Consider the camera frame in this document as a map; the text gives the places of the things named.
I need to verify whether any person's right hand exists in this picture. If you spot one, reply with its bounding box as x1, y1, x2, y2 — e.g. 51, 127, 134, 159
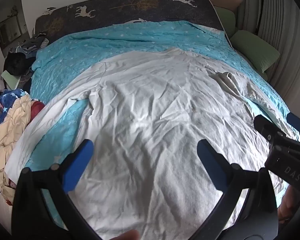
277, 187, 294, 222

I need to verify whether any cream cloth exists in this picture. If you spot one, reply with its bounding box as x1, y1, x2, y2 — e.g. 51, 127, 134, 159
0, 95, 33, 198

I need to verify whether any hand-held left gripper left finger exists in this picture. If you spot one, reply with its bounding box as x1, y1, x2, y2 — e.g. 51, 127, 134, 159
11, 139, 100, 240

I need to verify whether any light green box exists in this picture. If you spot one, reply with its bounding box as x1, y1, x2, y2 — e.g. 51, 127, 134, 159
1, 70, 22, 88

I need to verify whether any blue star-print blanket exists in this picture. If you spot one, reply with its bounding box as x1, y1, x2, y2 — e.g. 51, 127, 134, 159
0, 89, 30, 188

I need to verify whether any small green pillow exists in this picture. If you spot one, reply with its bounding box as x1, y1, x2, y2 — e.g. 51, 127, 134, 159
212, 5, 237, 38

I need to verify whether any white t-shirt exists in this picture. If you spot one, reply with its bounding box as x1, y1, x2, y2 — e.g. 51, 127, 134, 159
4, 47, 298, 240

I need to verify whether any pile of dark clothes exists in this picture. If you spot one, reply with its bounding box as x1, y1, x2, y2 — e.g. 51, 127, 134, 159
17, 31, 49, 54

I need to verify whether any red cloth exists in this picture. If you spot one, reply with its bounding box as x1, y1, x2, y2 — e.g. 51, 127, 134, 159
29, 99, 45, 120

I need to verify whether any large green pillow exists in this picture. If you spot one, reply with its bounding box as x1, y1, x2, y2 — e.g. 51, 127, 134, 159
230, 30, 280, 73

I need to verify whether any turquoise star-print quilt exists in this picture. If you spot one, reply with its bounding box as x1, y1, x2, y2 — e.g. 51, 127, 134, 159
25, 20, 300, 170

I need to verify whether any grey curtain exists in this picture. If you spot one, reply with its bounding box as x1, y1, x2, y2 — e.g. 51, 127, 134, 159
230, 0, 300, 110

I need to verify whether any black cloth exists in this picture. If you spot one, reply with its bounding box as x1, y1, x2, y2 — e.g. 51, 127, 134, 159
3, 52, 28, 77

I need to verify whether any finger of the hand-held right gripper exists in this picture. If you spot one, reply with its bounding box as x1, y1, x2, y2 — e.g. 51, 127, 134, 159
254, 114, 286, 141
287, 112, 300, 144

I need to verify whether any framed mirror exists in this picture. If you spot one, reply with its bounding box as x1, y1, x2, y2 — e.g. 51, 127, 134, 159
0, 5, 28, 53

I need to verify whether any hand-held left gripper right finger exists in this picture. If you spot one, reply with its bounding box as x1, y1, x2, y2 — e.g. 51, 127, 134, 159
197, 139, 279, 240

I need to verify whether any dark deer-print bed sheet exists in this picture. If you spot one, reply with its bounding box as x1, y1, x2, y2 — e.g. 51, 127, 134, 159
34, 0, 225, 43

